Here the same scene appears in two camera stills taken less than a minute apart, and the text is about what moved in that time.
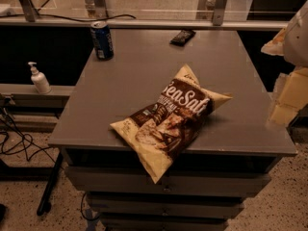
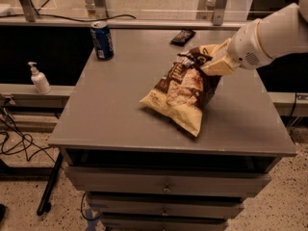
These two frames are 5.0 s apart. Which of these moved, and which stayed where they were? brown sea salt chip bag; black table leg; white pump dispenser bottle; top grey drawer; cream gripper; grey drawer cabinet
Moved: cream gripper; brown sea salt chip bag
Stayed: grey drawer cabinet; black table leg; top grey drawer; white pump dispenser bottle
